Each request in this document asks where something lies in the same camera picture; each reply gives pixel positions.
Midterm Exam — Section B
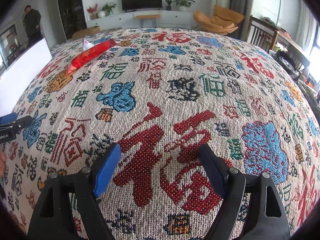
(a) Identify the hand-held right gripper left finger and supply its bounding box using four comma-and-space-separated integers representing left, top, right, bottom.
27, 142, 122, 240

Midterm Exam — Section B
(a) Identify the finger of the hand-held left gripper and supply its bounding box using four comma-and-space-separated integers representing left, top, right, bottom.
12, 116, 33, 133
0, 112, 18, 125

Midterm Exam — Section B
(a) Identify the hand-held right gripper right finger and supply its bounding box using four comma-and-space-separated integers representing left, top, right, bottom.
199, 143, 292, 240

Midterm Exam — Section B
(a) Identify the person's left hand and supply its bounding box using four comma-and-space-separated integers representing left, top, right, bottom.
0, 152, 7, 178

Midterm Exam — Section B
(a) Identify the printed woven blanket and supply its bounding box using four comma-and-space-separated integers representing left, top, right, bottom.
0, 29, 320, 240

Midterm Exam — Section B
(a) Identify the red snack packet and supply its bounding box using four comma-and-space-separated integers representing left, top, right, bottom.
65, 39, 117, 75

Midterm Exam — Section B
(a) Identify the small white snack packet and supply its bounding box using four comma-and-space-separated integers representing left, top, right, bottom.
81, 38, 94, 53

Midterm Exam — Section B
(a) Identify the brown cardboard box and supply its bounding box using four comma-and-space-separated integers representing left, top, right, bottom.
71, 26, 100, 40

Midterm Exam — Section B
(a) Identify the dark glass display cabinet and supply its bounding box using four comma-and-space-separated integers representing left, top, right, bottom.
55, 0, 87, 40

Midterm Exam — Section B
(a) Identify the red flower arrangement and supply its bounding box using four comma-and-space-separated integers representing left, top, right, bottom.
87, 4, 98, 20

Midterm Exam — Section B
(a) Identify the black bag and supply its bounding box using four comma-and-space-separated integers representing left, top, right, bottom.
275, 50, 303, 76

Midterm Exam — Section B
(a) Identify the flowering green potted plant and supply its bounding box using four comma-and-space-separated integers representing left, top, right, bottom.
102, 2, 117, 16

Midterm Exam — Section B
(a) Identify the wooden chair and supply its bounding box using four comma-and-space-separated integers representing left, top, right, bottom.
246, 16, 310, 68

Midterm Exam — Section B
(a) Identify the orange lounge chair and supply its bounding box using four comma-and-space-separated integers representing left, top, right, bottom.
194, 4, 245, 35

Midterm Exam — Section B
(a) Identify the white television cabinet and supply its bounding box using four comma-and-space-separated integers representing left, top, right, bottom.
86, 10, 194, 30

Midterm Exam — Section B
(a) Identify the small wooden stool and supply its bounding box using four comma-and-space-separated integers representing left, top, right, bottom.
134, 14, 161, 28

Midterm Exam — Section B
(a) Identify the bright window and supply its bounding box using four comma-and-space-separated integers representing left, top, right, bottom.
307, 22, 320, 63

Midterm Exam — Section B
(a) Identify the grey curtain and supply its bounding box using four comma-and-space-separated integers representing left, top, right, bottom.
230, 0, 255, 38

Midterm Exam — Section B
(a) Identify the large green potted plant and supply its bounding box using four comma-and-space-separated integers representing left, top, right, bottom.
173, 0, 195, 12

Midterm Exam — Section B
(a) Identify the white sheer curtain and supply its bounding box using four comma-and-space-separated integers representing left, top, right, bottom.
295, 0, 318, 53

